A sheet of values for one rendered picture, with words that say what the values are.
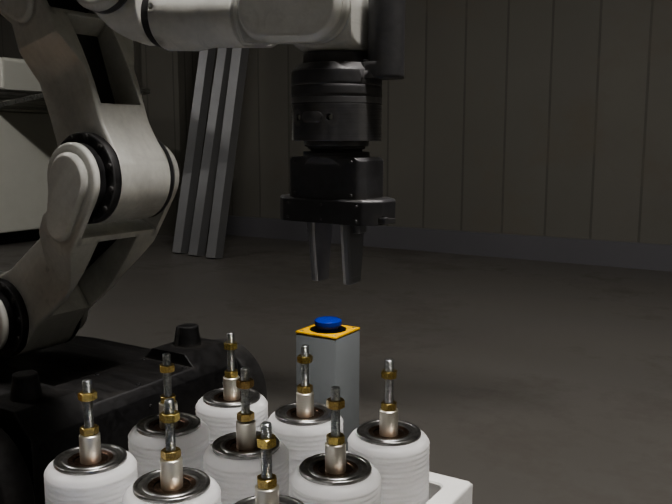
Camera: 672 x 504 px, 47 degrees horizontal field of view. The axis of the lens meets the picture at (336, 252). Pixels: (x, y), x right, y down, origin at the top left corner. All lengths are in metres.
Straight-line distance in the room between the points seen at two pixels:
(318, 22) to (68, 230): 0.65
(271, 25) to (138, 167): 0.55
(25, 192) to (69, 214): 3.55
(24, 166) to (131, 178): 3.57
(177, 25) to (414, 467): 0.54
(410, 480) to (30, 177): 4.09
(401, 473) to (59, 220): 0.66
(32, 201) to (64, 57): 3.55
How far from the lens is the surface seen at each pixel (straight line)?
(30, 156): 4.80
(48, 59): 1.31
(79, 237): 1.24
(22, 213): 4.77
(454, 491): 0.96
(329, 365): 1.11
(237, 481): 0.86
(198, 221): 4.01
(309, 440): 0.94
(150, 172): 1.25
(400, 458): 0.89
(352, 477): 0.81
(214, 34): 0.82
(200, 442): 0.95
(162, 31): 0.85
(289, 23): 0.73
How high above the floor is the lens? 0.59
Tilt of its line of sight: 8 degrees down
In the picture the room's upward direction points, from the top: straight up
